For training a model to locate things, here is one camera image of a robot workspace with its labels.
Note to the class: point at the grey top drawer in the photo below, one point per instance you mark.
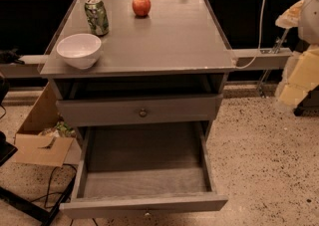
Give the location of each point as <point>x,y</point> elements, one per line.
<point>140,110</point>

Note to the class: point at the green soda can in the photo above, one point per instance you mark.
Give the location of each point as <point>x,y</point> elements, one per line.
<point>97,17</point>

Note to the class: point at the white ceramic bowl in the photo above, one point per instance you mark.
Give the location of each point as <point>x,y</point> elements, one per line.
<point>80,51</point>

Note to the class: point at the grey drawer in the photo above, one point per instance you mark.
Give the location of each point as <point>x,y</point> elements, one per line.
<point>140,110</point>
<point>144,169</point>

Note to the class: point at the open cardboard box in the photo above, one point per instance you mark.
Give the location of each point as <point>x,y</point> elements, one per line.
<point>34,138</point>

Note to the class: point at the black metal stand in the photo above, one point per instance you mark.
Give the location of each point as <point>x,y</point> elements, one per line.
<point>44,215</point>

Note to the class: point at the grey wooden drawer cabinet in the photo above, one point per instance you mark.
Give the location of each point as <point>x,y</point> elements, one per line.
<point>176,51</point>

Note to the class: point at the red apple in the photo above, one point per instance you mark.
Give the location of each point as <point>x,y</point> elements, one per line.
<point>141,7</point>

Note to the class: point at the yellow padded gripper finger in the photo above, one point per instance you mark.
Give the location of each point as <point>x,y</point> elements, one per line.
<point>301,76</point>
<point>289,19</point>

